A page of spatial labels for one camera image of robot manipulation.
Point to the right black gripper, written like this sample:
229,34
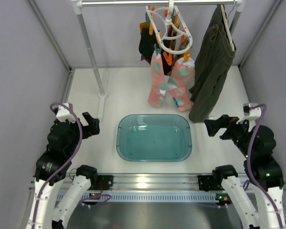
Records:
225,127

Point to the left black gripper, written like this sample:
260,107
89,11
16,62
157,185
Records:
83,130

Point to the pink patterned sock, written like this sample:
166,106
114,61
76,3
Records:
158,88
176,85

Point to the orange clothes peg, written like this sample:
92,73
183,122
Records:
186,56

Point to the black sock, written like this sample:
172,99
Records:
146,45
166,67

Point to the white round clip hanger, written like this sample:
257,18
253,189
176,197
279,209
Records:
159,20

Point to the purple orange argyle sock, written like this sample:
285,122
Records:
142,26

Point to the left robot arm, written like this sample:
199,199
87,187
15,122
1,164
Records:
51,170

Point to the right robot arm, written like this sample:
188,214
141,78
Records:
262,170

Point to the white clothes hanger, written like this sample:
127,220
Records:
225,20

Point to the teal plastic basin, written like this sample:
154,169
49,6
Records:
154,138

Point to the olive green shorts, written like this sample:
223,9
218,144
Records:
211,67

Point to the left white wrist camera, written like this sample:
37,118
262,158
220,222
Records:
64,115

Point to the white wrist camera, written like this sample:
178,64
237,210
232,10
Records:
252,111
64,115

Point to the white clothes rack frame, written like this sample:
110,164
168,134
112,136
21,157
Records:
102,81

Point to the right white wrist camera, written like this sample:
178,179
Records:
252,111

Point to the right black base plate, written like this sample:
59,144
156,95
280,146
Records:
208,183

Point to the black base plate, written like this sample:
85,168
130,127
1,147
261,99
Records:
104,182
208,183

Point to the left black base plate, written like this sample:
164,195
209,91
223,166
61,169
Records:
104,182

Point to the aluminium mounting rail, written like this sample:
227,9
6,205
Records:
152,188

